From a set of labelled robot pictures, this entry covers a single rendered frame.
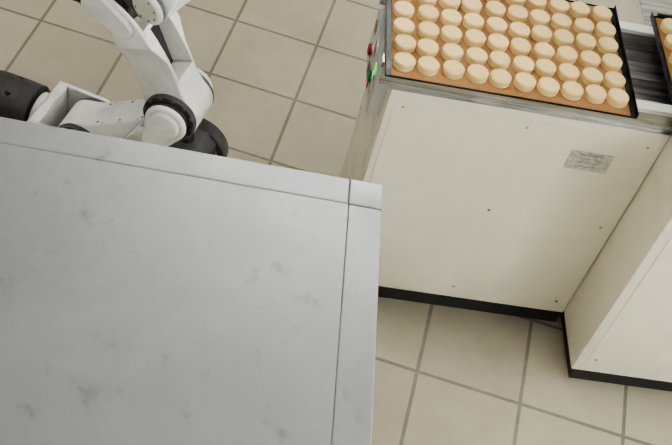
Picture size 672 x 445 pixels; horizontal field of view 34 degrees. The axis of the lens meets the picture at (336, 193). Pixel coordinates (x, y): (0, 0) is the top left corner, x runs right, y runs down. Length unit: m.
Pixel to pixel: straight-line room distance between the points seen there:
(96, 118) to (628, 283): 1.46
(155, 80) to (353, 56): 1.28
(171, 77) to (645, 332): 1.41
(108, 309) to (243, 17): 3.14
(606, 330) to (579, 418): 0.30
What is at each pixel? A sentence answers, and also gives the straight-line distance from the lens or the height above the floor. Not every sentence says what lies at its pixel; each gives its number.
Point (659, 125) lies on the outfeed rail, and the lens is 2.70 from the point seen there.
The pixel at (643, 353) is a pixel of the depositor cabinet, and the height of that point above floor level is 0.21.
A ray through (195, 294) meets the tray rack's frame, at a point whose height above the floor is 1.82.
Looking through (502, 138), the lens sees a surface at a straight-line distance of 2.66.
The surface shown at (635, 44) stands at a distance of 2.91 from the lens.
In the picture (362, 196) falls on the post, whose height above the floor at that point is 1.82.
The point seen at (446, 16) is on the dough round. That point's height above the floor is 0.92.
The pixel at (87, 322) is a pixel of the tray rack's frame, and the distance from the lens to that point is 0.84.
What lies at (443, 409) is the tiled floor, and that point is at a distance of 3.04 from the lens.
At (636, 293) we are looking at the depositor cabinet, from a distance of 2.87.
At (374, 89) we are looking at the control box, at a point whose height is 0.78.
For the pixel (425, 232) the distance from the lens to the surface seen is 2.91.
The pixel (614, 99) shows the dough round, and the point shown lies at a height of 0.92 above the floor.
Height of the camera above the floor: 2.51
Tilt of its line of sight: 48 degrees down
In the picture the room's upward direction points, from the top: 16 degrees clockwise
